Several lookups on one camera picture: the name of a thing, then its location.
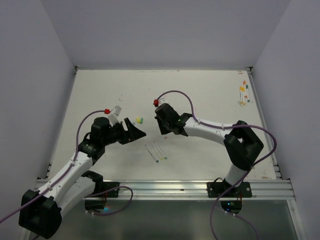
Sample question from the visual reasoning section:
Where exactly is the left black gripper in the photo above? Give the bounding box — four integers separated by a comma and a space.
102, 117, 146, 146

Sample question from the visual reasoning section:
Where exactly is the light green cap marker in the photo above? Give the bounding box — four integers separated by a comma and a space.
155, 142, 168, 160

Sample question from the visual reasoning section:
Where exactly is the teal green marker pen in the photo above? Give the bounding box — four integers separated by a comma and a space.
144, 144, 159, 163

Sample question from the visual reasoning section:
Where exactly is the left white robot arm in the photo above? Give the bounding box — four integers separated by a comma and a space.
18, 117, 146, 239

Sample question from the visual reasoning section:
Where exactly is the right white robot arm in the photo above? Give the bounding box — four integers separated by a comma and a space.
155, 103, 264, 197

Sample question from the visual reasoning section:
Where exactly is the orange cap marker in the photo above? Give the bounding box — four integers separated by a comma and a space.
242, 80, 248, 98

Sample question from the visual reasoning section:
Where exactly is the dark green cap marker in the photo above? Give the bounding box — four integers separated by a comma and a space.
243, 84, 250, 103

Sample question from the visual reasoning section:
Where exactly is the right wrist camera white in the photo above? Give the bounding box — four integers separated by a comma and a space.
158, 97, 169, 106

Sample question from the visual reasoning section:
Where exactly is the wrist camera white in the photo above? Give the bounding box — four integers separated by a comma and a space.
158, 97, 169, 106
107, 105, 122, 125

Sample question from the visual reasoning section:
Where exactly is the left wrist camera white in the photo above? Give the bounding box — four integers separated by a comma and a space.
107, 105, 122, 125

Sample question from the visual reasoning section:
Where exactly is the aluminium rail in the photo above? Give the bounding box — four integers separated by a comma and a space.
116, 180, 295, 201

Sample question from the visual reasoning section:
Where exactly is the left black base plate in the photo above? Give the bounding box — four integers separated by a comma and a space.
86, 181, 120, 199

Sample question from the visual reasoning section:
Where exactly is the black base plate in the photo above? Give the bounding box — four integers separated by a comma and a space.
206, 181, 253, 198
86, 181, 120, 199

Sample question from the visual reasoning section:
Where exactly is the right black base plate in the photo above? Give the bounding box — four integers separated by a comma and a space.
206, 181, 253, 198

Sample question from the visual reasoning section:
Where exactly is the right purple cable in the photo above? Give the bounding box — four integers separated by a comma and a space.
153, 89, 278, 240

